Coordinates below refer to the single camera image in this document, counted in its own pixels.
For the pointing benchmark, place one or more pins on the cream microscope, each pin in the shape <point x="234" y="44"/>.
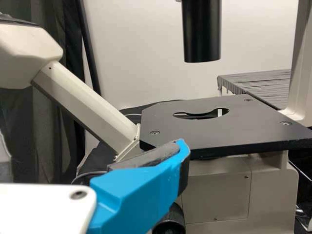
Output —
<point x="219" y="129"/>

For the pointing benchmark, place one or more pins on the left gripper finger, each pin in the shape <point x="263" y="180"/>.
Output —
<point x="136" y="190"/>

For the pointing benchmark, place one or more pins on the black platform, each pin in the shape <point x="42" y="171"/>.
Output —
<point x="263" y="85"/>

